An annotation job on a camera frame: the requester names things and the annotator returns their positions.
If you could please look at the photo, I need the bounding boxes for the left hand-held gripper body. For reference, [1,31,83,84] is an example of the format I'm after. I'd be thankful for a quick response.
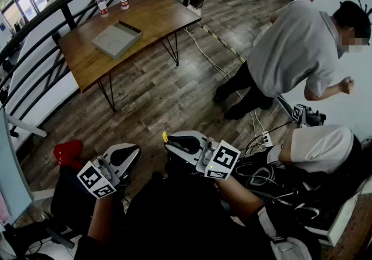
[77,143,142,199]

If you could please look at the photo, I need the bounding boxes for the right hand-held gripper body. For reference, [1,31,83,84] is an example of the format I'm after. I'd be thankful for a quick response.
[163,130,241,180]

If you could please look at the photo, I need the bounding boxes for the grey box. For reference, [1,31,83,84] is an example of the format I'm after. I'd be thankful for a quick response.
[91,20,144,60]

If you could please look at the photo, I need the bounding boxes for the person's right forearm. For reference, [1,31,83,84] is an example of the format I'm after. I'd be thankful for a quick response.
[214,176,266,226]

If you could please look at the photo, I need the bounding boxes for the person's left forearm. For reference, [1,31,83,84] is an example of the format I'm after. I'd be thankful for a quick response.
[87,191,123,245]

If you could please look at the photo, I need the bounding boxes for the black bag with white lines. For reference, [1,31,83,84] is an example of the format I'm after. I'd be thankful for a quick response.
[232,148,344,230]

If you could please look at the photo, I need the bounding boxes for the white power strip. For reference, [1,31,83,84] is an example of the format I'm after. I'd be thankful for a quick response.
[260,130,273,148]

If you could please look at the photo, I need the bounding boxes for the person's black trousers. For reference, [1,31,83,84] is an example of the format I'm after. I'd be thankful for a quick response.
[51,162,291,260]

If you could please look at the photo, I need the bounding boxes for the yellow black floor strip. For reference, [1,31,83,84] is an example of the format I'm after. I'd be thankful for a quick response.
[199,22,246,63]

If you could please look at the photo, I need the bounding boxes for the teal partition panel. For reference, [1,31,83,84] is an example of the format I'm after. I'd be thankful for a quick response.
[0,107,33,226]

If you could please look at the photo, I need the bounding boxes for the white grey bag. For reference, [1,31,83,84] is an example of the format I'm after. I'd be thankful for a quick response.
[255,206,321,260]

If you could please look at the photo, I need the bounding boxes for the wooden table with black legs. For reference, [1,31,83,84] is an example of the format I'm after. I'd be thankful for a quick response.
[58,0,202,113]

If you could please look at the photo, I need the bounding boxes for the black metal railing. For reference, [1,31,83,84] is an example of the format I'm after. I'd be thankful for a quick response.
[0,0,201,138]

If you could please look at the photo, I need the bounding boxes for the white floor cable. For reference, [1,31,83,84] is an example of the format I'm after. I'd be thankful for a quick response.
[183,27,267,137]

